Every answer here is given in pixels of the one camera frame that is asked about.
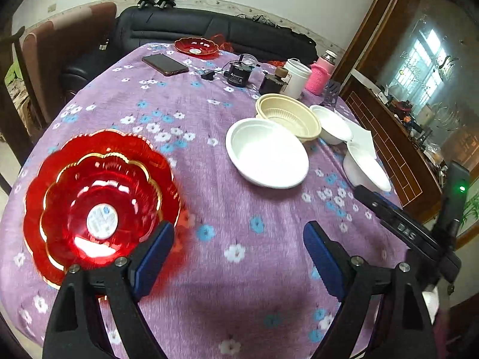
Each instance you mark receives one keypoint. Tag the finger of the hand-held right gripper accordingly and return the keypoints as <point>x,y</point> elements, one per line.
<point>374,200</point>

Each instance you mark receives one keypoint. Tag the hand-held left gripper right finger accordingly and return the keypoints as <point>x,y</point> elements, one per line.
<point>323,258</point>

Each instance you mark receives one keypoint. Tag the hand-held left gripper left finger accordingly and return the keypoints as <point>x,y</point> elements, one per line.
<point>153,261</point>

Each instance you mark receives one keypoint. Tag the small white bowl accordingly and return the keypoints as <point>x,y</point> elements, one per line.
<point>366,170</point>
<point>333,125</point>

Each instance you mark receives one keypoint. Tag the small red stickered plate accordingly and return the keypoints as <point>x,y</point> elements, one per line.
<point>112,190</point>

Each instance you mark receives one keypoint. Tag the large white bowl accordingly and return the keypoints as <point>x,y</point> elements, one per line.
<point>267,157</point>

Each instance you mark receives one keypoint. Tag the beige plastic bowl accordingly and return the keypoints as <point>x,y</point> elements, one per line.
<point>288,117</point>

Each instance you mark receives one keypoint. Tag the large red scalloped plate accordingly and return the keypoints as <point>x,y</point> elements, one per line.
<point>112,140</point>

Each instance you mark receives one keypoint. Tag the white notebook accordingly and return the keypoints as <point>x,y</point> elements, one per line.
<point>361,134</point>

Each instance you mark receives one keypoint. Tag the purple floral tablecloth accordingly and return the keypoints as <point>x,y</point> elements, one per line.
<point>209,209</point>

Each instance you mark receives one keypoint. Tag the black phone stand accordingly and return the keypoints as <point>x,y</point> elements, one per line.
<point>332,93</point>

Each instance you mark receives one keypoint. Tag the wooden glass cabinet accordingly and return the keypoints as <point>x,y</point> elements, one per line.
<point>411,82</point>

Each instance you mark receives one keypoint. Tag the pink bottle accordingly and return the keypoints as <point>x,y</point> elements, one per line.
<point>320,74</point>

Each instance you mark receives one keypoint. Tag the white cup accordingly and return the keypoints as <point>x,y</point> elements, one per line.
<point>297,76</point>

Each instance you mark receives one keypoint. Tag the dark jar with wooden lid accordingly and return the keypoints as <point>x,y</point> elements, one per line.
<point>271,82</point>

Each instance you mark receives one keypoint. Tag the red plastic bag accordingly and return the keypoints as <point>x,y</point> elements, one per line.
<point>277,62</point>

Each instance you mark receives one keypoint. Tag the black cylindrical device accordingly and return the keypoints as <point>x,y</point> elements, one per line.
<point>237,74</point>

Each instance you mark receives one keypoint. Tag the black power adapter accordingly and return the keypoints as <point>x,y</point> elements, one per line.
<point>208,74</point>

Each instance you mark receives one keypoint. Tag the black smartphone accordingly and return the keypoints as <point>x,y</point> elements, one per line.
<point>164,64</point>

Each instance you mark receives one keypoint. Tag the dark wooden chair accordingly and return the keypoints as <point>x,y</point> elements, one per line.
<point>11,119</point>

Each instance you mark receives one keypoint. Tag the black remote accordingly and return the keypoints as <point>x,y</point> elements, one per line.
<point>103,44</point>

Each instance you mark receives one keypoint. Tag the brown armchair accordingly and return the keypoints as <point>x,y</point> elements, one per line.
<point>63,52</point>

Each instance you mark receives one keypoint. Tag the black leather sofa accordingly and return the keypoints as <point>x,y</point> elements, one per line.
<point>168,26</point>

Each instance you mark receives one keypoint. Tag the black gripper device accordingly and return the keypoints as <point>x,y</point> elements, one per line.
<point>166,1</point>
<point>146,0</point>

